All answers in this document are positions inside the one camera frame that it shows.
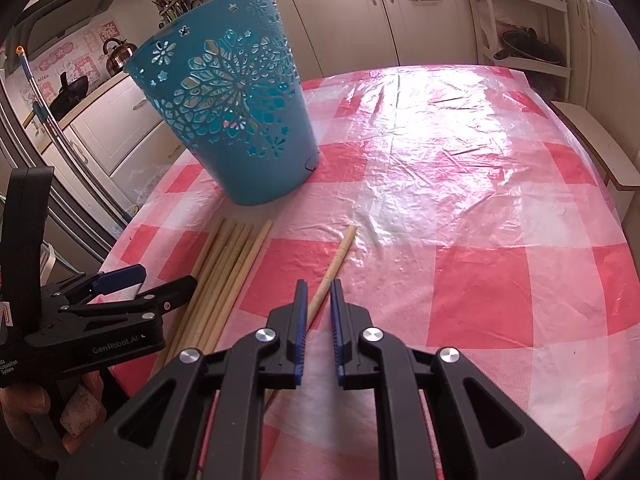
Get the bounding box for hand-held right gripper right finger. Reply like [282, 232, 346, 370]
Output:
[330, 279, 586, 480]

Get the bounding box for bamboo chopstick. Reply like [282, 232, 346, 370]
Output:
[264, 225, 359, 408]

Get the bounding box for mop handle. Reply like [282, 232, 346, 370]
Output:
[15, 46, 133, 223]

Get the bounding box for utensil drying rack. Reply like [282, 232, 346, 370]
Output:
[150, 0, 236, 30]

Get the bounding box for cream base cabinets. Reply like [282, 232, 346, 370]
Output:
[50, 0, 482, 201]

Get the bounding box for white wooden stool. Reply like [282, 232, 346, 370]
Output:
[550, 101, 640, 222]

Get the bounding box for black wok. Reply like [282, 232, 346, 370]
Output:
[50, 72, 92, 117]

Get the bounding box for pink checkered plastic tablecloth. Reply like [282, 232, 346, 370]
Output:
[102, 64, 628, 480]

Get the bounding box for grey refrigerator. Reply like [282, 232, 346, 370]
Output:
[0, 77, 118, 266]

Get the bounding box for bundle of bamboo chopsticks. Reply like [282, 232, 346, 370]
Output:
[150, 219, 274, 476]

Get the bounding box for white shelf rack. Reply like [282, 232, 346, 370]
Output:
[462, 0, 574, 95]

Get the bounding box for cream tall cabinet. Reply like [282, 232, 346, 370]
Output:
[562, 0, 640, 116]

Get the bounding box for person's left hand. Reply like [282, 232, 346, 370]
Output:
[0, 371, 107, 466]

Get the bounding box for black pan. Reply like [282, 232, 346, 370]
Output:
[494, 29, 565, 66]

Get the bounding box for blue perforated plastic basket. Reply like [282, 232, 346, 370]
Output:
[123, 0, 322, 207]

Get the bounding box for metal kettle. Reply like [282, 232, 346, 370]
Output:
[102, 37, 138, 75]

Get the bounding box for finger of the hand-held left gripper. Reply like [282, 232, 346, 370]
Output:
[59, 275, 199, 322]
[49, 264, 147, 305]

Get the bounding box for pink backsplash stickers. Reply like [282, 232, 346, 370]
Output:
[17, 20, 122, 111]

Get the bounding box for range hood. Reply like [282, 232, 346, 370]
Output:
[0, 0, 142, 61]

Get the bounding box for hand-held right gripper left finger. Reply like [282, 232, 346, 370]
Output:
[56, 279, 308, 480]

